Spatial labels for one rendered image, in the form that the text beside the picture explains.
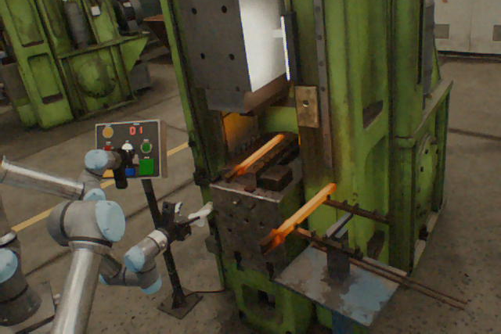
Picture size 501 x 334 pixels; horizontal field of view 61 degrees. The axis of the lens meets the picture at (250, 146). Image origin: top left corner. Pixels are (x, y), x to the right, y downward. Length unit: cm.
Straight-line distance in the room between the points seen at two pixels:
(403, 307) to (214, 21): 181
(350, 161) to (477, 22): 519
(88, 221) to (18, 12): 522
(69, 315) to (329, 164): 112
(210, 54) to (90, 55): 477
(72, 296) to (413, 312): 186
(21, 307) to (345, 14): 152
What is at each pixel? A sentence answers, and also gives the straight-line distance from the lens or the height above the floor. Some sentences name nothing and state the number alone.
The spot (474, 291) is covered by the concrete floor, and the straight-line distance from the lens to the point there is 277.
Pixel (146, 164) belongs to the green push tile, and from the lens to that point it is 208.
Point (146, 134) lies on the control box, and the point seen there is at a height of 114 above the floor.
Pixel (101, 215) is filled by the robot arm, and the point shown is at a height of 128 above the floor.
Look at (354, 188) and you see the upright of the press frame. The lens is 183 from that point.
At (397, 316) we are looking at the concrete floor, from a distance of 256.
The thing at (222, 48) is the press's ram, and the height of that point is 154.
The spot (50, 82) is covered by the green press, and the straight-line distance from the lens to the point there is 644.
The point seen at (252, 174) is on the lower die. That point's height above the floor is 98.
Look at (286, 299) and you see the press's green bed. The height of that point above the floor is 34.
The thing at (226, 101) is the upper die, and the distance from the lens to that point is 178.
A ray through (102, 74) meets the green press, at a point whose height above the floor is 54.
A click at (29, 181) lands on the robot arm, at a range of 156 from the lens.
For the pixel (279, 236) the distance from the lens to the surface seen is 147.
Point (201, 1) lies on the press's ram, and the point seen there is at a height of 172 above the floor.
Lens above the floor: 188
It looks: 25 degrees down
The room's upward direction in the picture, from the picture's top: 9 degrees counter-clockwise
